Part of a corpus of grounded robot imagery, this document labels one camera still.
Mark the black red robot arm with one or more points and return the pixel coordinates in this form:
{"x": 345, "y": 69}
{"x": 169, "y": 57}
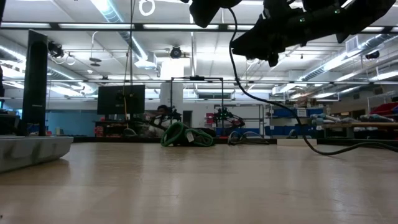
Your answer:
{"x": 227, "y": 116}

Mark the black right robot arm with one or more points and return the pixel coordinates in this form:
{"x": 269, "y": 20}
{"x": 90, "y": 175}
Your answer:
{"x": 342, "y": 21}

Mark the black beam with light strips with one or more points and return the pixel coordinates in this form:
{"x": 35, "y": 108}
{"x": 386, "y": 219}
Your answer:
{"x": 180, "y": 26}

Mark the blue storage bins shelf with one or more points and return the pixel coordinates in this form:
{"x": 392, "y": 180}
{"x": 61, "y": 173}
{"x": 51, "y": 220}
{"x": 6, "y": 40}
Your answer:
{"x": 280, "y": 112}

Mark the person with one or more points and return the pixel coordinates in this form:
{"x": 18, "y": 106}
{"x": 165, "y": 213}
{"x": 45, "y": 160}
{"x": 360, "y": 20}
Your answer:
{"x": 162, "y": 110}

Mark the clear safety glasses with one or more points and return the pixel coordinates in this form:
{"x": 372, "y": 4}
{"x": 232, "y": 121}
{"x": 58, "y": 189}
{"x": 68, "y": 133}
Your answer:
{"x": 236, "y": 141}

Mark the cluttered wooden table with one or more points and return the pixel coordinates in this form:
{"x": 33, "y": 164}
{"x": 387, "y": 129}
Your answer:
{"x": 357, "y": 125}

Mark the black green work gloves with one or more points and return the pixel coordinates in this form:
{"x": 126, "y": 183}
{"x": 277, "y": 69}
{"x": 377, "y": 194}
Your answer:
{"x": 174, "y": 133}

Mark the black monitor on stand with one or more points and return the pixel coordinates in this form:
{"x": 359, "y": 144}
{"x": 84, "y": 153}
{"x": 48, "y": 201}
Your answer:
{"x": 109, "y": 99}

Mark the red storage bin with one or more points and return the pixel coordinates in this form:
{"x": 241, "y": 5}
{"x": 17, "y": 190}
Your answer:
{"x": 382, "y": 109}

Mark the grey tool case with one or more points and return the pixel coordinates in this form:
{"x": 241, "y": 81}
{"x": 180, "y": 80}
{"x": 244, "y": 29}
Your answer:
{"x": 31, "y": 152}

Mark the black ceiling camera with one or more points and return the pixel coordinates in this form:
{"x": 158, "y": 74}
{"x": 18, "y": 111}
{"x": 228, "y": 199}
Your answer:
{"x": 176, "y": 52}
{"x": 56, "y": 49}
{"x": 372, "y": 55}

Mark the black rig frame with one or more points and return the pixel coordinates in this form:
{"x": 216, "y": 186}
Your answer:
{"x": 196, "y": 78}

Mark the black upright post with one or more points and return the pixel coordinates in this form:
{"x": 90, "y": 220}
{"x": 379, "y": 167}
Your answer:
{"x": 34, "y": 87}

